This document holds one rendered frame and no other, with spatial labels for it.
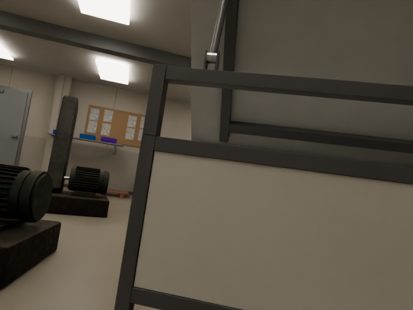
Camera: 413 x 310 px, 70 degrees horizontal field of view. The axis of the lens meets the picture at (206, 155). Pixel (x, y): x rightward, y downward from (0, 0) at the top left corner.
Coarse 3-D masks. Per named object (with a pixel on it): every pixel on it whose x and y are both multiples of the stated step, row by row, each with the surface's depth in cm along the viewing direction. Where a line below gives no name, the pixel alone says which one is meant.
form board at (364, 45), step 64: (192, 0) 110; (256, 0) 106; (320, 0) 102; (384, 0) 98; (192, 64) 122; (256, 64) 117; (320, 64) 112; (384, 64) 108; (192, 128) 138; (320, 128) 125; (384, 128) 119
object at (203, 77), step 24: (168, 72) 82; (192, 72) 80; (216, 72) 79; (240, 72) 78; (312, 96) 78; (336, 96) 75; (360, 96) 73; (384, 96) 72; (408, 96) 71; (144, 120) 81
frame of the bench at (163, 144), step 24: (144, 144) 80; (168, 144) 79; (192, 144) 78; (216, 144) 77; (144, 168) 80; (288, 168) 74; (312, 168) 73; (336, 168) 72; (360, 168) 71; (384, 168) 71; (408, 168) 70; (144, 192) 79; (120, 288) 78
